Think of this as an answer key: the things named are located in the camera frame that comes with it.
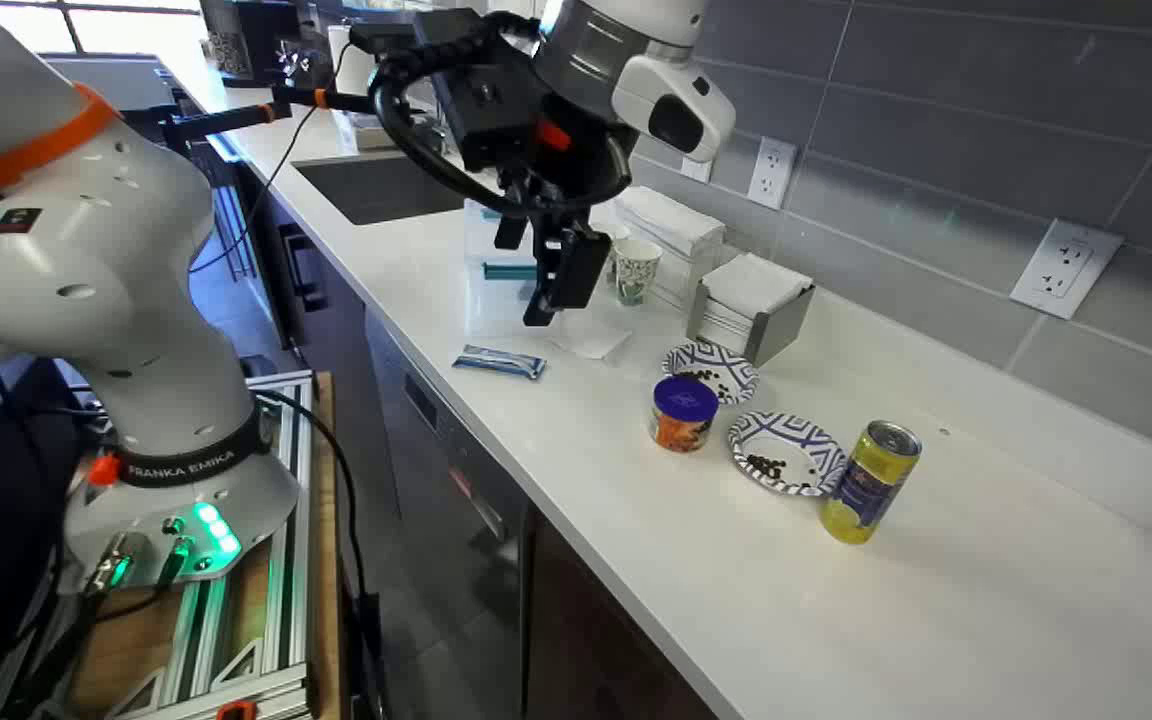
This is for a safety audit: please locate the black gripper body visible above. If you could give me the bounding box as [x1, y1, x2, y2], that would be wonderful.
[509, 122, 636, 232]

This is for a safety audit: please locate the yellow soda can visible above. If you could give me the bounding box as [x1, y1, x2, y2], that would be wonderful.
[817, 417, 930, 547]

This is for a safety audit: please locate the printed paper cup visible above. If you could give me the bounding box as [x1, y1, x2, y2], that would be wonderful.
[607, 236, 670, 312]

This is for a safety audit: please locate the clear plastic lid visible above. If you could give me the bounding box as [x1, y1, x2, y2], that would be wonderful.
[547, 284, 641, 363]

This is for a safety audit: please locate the long white box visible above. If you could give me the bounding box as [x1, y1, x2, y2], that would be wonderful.
[614, 185, 727, 266]

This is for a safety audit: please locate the dark kitchen sink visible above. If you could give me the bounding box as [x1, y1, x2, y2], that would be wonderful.
[294, 154, 472, 230]

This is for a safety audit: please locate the small blue patterned paper plate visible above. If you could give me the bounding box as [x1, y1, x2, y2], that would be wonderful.
[666, 338, 760, 414]

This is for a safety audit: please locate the grey napkin dispenser box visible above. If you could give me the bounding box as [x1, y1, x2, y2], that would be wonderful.
[683, 254, 822, 370]

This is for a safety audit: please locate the orange jar with blue lid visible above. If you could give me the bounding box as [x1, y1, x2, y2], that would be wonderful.
[649, 372, 723, 456]

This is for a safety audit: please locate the coffee bean pile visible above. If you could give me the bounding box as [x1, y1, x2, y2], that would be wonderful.
[746, 454, 798, 483]

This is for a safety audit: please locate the large blue patterned paper plate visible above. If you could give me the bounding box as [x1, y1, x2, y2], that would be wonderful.
[723, 408, 852, 504]

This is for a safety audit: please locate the dark counter cabinet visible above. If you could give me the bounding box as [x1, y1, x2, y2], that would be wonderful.
[227, 156, 721, 720]

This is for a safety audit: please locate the black countertop appliance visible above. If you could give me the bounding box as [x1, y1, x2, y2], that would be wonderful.
[198, 0, 340, 88]

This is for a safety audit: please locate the wooden board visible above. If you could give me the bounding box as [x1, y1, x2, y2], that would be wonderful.
[310, 370, 346, 720]

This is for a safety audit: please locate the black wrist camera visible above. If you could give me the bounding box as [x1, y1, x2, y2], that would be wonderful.
[443, 54, 546, 178]

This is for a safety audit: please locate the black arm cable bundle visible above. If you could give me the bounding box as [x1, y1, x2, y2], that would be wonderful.
[365, 18, 546, 223]

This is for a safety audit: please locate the black stereo camera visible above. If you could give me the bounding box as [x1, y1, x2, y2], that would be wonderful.
[346, 18, 420, 60]

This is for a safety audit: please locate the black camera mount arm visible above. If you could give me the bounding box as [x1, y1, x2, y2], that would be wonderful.
[152, 76, 382, 146]

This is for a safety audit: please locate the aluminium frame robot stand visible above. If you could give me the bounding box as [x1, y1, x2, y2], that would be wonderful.
[0, 370, 328, 720]

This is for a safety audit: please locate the black base cable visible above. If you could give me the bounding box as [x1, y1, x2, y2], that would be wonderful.
[251, 384, 391, 720]

